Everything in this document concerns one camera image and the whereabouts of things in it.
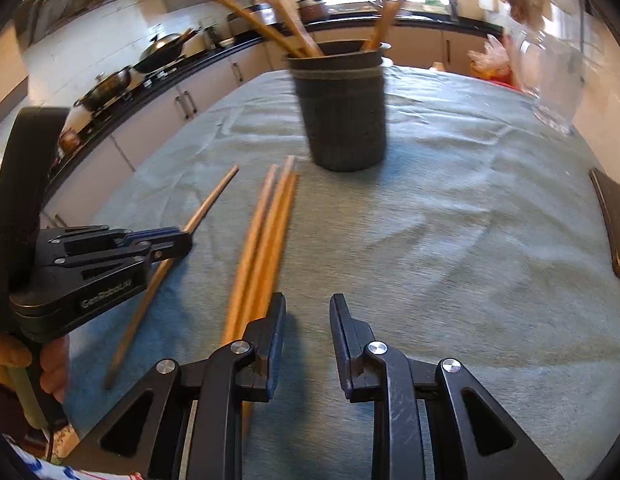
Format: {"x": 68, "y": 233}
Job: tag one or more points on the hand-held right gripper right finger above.
{"x": 340, "y": 340}

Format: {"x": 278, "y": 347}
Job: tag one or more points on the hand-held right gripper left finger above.
{"x": 270, "y": 340}

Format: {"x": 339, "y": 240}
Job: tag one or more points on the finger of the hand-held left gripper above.
{"x": 89, "y": 240}
{"x": 164, "y": 250}

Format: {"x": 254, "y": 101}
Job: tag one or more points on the wooden chopstick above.
{"x": 252, "y": 245}
{"x": 268, "y": 240}
{"x": 139, "y": 312}
{"x": 281, "y": 240}

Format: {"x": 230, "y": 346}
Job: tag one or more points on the dark grey utensil holder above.
{"x": 345, "y": 120}

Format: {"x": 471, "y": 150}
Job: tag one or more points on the bunch of wooden chopsticks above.
{"x": 385, "y": 25}

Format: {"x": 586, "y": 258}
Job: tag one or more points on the person's left hand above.
{"x": 54, "y": 365}

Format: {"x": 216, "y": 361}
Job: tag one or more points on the beige lower kitchen cabinets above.
{"x": 154, "y": 125}

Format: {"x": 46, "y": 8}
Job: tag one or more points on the blue-grey tablecloth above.
{"x": 440, "y": 260}

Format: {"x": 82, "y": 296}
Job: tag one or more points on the silver lidded pot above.
{"x": 104, "y": 90}

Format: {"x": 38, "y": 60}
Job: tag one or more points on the black wok with lid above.
{"x": 162, "y": 50}

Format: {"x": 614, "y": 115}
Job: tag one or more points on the white patterned garment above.
{"x": 24, "y": 462}

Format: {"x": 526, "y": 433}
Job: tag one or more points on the silver rice cooker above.
{"x": 250, "y": 20}

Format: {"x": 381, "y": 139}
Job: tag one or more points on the brown cooking pot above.
{"x": 311, "y": 10}

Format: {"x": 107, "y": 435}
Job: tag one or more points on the black smartphone in clear case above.
{"x": 615, "y": 225}

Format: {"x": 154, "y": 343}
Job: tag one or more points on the crumpled plastic bag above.
{"x": 490, "y": 57}

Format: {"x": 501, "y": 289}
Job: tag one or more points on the black kitchen countertop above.
{"x": 440, "y": 22}

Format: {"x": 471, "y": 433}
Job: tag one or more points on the clear glass mug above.
{"x": 555, "y": 85}

